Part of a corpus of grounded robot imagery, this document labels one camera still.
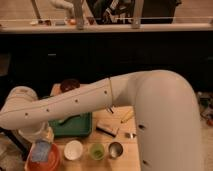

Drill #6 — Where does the green plastic tray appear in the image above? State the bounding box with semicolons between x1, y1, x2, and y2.
49;113;92;137

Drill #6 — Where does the green bean pod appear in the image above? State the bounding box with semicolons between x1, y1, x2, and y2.
58;116;75;125

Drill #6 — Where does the white handled knife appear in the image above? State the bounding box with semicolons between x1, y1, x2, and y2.
106;108;114;114

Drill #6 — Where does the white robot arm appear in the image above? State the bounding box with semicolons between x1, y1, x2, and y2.
0;70;205;171

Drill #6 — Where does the black office chair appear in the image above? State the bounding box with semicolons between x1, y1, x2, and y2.
0;74;31;161

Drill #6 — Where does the red orange bowl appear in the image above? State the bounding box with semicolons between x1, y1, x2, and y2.
24;143;60;171

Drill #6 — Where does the blue sponge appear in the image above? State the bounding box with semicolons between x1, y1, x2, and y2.
31;141;51;162

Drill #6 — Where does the dark brown bowl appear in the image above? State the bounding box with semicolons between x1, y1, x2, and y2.
60;79;80;93

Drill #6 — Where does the silver metal cup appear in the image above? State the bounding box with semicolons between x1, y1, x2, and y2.
108;142;123;159

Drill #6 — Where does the green cup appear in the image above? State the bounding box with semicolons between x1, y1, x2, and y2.
89;143;105;161

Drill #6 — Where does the dark background counter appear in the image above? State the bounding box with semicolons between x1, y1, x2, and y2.
0;24;213;96

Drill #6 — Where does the wooden block brush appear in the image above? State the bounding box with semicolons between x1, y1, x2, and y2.
96;121;119;137

